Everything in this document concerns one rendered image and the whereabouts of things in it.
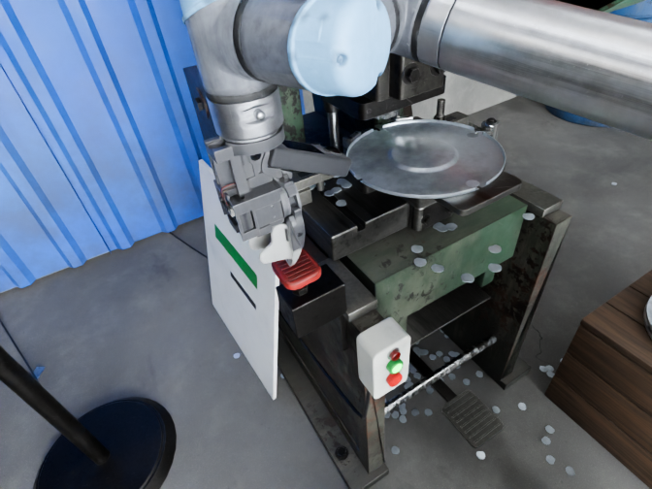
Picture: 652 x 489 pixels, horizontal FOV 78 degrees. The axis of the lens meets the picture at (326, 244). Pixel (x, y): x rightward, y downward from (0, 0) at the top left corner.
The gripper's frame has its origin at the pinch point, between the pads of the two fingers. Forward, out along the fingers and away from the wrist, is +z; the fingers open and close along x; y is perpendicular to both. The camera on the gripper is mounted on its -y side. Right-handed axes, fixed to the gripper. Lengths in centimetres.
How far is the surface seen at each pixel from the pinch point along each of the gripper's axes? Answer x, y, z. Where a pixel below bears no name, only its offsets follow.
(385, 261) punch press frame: -2.5, -18.5, 13.3
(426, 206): -5.0, -29.9, 7.2
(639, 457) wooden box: 40, -63, 70
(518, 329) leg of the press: 7, -55, 50
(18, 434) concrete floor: -61, 77, 78
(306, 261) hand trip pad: 0.3, -1.6, 1.8
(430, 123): -19.6, -43.0, -0.4
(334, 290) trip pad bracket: 3.0, -4.4, 7.5
